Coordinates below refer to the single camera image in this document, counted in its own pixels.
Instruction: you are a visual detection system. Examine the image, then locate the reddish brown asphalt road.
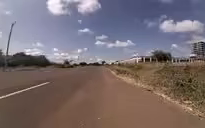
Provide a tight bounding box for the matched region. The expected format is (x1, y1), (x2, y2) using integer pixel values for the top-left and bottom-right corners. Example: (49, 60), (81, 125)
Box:
(0, 65), (205, 128)

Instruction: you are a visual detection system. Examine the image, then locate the long low unfinished building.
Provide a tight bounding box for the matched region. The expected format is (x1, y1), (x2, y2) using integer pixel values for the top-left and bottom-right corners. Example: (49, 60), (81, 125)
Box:
(118, 55), (205, 65)

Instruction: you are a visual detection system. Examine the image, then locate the dark tree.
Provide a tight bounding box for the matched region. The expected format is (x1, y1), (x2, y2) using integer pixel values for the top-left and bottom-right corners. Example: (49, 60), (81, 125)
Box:
(152, 49), (173, 62)

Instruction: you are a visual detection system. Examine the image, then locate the dry grass verge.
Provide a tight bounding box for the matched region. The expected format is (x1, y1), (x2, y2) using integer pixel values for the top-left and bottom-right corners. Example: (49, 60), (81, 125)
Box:
(105, 61), (205, 123)

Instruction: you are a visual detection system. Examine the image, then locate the row of dark trees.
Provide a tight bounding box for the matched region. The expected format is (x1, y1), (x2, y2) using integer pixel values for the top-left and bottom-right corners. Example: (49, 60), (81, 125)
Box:
(0, 45), (75, 70)

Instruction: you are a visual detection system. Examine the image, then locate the white painted lane line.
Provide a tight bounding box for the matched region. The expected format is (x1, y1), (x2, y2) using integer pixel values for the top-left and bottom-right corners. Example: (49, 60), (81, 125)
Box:
(0, 81), (51, 104)

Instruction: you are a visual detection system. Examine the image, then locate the tall leaning street pole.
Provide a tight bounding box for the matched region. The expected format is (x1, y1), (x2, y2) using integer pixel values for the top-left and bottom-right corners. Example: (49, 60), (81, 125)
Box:
(3, 21), (17, 72)

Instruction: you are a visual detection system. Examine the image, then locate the tall multi-storey building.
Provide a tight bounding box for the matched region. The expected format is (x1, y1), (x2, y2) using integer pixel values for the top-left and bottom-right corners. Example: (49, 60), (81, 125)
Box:
(190, 40), (205, 61)

